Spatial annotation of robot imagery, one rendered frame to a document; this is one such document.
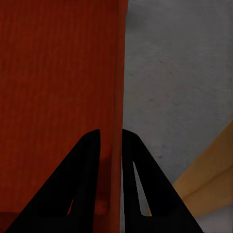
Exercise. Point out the door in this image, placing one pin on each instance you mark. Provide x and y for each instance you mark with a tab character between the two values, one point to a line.
207	184

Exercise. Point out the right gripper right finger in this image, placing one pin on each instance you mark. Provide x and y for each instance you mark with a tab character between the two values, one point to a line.
168	212

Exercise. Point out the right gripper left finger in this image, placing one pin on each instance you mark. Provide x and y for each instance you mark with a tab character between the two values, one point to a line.
66	201

